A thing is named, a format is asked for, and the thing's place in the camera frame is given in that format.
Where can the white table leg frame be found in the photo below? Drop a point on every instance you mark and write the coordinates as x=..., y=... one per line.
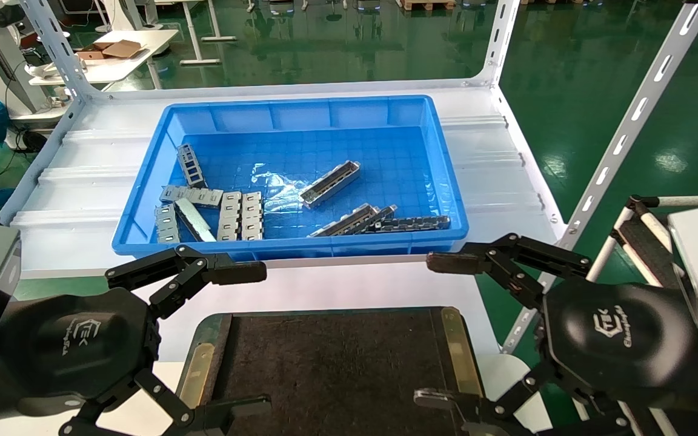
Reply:
x=200, y=60

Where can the clear plastic film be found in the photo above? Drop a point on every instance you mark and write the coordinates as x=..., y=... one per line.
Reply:
x=277, y=184

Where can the black container tray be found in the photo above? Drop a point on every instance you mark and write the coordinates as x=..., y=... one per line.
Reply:
x=337, y=369

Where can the long dark metal cage part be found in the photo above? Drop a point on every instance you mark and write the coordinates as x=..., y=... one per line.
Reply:
x=415, y=223

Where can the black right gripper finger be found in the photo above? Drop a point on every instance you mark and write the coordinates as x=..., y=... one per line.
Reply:
x=452, y=262

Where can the white tube step ladder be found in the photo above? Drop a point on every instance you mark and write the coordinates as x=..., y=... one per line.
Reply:
x=643, y=242

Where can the white table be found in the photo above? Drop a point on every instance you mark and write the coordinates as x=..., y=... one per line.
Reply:
x=113, y=71

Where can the blue plastic bin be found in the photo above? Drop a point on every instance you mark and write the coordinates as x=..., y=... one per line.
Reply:
x=385, y=145

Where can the plain grey metal plate part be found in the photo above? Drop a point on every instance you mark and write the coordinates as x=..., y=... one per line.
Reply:
x=196, y=221

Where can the wooden pallet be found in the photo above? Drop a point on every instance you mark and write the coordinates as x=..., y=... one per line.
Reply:
x=426, y=5

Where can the white metal shelf rack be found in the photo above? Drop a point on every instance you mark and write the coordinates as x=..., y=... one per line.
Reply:
x=494, y=151

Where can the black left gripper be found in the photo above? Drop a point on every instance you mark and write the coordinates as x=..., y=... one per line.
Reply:
x=70, y=345

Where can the flat brown cardboard box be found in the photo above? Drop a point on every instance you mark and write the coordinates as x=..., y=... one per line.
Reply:
x=122, y=48

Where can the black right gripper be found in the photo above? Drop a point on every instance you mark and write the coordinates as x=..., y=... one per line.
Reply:
x=621, y=339

